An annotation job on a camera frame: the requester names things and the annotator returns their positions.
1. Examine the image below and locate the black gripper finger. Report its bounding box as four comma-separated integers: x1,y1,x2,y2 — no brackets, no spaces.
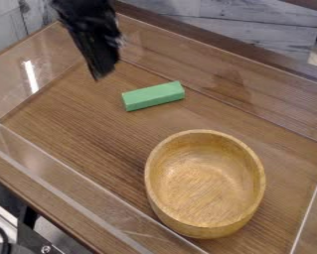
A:
92,34,123,74
71,31,107,80

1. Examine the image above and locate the green rectangular block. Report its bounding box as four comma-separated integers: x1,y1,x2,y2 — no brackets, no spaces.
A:
122,81,185,111

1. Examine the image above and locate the brown wooden bowl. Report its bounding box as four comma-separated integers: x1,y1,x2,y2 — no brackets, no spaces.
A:
144,129,266,239

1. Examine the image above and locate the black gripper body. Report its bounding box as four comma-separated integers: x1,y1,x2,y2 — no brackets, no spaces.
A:
51,0,120,37

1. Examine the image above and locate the clear acrylic tray wall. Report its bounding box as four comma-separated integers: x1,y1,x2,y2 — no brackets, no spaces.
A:
0,115,207,254

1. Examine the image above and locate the black cable under table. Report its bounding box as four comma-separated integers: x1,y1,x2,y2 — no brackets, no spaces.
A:
0,221,12,254

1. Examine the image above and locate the black metal table frame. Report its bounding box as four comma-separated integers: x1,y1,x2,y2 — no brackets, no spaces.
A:
16,206,64,254

